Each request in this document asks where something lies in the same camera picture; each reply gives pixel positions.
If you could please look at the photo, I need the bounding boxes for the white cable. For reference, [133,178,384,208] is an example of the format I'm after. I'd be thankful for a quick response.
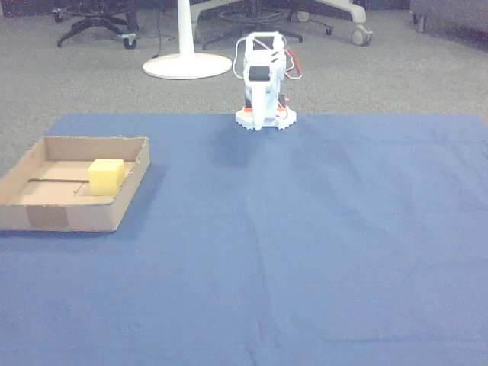
[233,37,249,80]

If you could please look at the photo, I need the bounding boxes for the grey furniture with castor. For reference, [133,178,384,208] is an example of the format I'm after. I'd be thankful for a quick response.
[409,0,488,34]

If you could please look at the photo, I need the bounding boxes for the white pedestal table base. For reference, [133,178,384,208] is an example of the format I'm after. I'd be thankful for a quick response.
[142,0,233,81]

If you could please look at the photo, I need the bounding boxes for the shallow cardboard box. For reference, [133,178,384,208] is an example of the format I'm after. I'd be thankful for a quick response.
[0,136,151,233]

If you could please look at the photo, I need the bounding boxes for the black floor cable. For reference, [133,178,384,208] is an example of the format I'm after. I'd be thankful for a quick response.
[151,9,165,60]

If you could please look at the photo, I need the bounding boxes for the yellow foam block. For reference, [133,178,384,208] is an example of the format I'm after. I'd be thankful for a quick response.
[87,158,126,197]

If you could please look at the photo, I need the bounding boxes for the black office chair base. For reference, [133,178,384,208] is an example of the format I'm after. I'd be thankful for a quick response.
[52,0,140,50]

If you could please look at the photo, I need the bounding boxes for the white office chair base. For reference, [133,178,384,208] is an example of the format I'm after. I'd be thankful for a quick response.
[189,0,374,47]

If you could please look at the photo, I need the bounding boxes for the blue cloth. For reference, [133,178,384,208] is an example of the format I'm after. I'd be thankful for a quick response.
[0,113,488,366]

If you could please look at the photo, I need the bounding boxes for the red cable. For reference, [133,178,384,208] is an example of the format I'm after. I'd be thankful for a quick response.
[284,47,305,82]

